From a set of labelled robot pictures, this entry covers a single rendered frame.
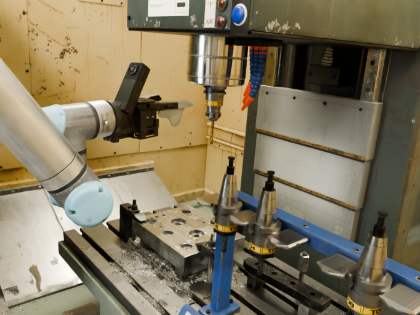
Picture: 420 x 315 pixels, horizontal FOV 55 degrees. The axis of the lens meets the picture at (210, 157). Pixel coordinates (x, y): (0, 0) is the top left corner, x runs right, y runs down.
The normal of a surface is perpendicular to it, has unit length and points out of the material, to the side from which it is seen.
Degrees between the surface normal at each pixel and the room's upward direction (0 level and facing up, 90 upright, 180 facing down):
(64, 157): 76
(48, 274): 24
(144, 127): 90
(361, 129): 90
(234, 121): 90
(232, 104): 90
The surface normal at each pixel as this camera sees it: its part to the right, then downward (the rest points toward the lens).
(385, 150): -0.77, 0.12
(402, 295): 0.07, -0.96
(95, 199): 0.51, 0.26
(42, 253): 0.33, -0.77
